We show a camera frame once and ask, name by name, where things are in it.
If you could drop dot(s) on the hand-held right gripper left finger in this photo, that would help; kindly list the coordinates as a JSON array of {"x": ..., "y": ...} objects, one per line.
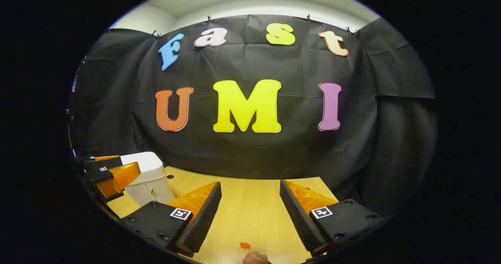
[{"x": 205, "y": 217}]

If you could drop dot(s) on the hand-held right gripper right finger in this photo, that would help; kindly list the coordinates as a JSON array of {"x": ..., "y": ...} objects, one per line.
[{"x": 297, "y": 217}]

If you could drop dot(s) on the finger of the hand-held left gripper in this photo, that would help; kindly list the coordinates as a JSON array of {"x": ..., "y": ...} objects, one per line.
[
  {"x": 103, "y": 158},
  {"x": 117, "y": 178}
]

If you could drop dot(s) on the white desktop garbage bin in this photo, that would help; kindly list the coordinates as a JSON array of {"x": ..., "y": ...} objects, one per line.
[{"x": 150, "y": 178}]

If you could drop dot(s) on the orange paper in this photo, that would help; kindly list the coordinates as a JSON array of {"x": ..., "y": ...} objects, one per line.
[{"x": 245, "y": 245}]

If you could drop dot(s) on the wooden desktop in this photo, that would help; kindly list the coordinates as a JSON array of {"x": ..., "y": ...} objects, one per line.
[{"x": 250, "y": 209}]

